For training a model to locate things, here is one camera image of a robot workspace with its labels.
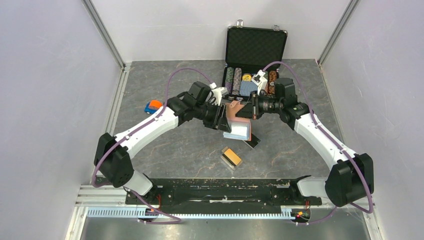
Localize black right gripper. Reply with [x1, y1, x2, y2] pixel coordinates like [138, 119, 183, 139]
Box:
[236, 90, 283, 120]

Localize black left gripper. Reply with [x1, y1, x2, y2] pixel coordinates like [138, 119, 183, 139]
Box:
[194, 101, 231, 134]

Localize tan leather card holder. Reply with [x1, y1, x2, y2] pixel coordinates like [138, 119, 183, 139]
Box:
[223, 100, 252, 141]

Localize black credit card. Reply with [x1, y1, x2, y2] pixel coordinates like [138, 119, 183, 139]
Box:
[243, 133, 261, 149]

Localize clear acrylic card box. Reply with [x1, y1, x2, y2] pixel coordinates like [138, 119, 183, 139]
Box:
[220, 140, 259, 172]

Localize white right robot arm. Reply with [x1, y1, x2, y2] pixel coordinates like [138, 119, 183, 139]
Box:
[236, 78, 374, 207]

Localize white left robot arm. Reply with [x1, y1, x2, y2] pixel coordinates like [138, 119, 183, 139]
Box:
[93, 81, 231, 204]

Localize orange credit card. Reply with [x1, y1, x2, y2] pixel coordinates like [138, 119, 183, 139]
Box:
[221, 147, 242, 167]

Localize black poker chip case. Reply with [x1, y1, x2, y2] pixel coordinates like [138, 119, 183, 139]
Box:
[221, 26, 288, 87]

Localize blue orange toy car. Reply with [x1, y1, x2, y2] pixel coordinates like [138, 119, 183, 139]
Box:
[144, 100, 163, 115]

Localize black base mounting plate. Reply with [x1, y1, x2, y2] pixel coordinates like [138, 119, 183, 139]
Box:
[143, 178, 322, 206]

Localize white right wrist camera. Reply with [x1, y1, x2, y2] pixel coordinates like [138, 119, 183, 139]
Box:
[251, 70, 268, 95]

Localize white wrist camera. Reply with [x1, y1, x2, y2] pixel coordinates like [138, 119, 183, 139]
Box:
[251, 70, 268, 95]
[206, 82, 229, 106]

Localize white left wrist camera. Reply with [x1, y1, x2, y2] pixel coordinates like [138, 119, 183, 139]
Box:
[206, 82, 229, 106]

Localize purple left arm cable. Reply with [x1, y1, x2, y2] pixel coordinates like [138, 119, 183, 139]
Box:
[91, 67, 215, 225]

